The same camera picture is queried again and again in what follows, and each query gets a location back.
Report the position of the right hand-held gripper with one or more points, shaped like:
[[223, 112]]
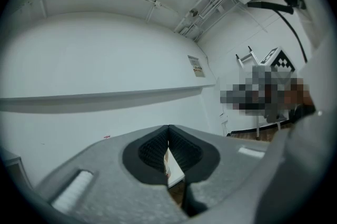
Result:
[[280, 59]]

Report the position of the person's white shirt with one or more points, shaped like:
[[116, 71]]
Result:
[[310, 151]]

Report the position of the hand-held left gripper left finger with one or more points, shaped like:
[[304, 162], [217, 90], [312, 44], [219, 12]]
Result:
[[110, 180]]

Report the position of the aluminium ladder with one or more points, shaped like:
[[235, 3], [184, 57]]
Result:
[[247, 57]]

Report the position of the white wall pipes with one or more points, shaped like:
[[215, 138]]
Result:
[[208, 9]]

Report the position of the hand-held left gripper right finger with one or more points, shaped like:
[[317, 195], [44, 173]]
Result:
[[226, 162]]

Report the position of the white side table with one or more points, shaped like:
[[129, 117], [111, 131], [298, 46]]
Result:
[[13, 167]]

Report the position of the wall notice sheet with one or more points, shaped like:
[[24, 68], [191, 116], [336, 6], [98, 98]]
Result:
[[197, 66]]

